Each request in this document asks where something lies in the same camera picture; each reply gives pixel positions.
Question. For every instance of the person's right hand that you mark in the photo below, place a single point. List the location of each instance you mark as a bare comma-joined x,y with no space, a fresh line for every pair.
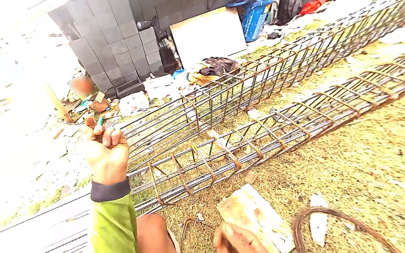
239,241

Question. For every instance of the person's left hand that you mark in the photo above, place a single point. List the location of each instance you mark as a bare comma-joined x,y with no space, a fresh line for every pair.
108,160

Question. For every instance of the person's left fingers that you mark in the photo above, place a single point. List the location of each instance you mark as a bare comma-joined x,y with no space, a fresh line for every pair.
107,136

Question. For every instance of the person's right thumb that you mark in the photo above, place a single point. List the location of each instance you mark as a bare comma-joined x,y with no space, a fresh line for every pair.
235,233

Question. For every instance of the person's right fingers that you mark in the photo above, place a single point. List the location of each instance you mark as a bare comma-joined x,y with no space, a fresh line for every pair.
219,241

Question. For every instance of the person's left forearm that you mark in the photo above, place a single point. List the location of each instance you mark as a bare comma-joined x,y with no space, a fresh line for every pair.
114,221

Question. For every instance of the stained whitish board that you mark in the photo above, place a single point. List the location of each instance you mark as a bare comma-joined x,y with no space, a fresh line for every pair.
253,214

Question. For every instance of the pile of debris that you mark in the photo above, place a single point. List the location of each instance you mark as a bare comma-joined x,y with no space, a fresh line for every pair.
95,105

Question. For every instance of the bent rebar stirrup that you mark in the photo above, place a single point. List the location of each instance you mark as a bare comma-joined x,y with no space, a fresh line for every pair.
185,226

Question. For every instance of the white plastic bag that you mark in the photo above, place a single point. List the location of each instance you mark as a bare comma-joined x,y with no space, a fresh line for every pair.
134,103

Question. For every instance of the small brown brick piece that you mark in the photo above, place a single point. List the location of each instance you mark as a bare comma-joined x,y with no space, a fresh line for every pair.
250,177

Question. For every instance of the flat rusty rebar cage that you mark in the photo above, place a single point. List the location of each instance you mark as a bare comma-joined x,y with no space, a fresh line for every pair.
223,169

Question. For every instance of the person's legs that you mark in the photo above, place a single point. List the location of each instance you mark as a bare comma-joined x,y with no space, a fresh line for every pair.
154,234

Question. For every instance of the white flat sack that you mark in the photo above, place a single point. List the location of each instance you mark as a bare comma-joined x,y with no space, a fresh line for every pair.
159,87

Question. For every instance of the stack of gray blocks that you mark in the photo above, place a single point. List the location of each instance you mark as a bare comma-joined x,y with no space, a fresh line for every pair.
118,49

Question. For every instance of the bundle of straight rebars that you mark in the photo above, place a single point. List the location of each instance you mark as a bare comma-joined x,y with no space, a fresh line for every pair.
67,219

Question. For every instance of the wooden strip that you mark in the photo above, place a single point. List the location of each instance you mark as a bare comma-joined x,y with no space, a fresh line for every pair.
220,140

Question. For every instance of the yellow cloth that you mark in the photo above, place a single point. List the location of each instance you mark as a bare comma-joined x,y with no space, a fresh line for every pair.
200,78

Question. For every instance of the gray round lamp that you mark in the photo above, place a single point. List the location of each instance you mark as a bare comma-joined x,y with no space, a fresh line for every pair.
143,25

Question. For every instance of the small white block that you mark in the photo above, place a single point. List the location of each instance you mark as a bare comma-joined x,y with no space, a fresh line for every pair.
254,113

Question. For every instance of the long rusty square rebar cage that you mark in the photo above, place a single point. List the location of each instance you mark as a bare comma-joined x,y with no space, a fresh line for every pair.
226,102

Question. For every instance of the dark gray crumpled object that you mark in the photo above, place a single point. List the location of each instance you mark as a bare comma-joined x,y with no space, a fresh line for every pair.
279,115

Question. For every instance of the dark brown cloth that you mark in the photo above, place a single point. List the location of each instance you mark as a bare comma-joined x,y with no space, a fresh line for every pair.
222,65

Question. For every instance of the large white panel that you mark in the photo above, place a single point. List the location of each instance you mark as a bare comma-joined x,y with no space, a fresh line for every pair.
207,35

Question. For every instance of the blue plastic barrel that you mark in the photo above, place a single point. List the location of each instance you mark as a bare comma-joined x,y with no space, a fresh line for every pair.
254,21

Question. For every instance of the red cloth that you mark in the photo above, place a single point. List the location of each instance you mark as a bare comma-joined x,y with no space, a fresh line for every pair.
310,6

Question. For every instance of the wooden post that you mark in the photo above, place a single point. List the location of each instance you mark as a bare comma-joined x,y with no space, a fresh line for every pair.
59,105

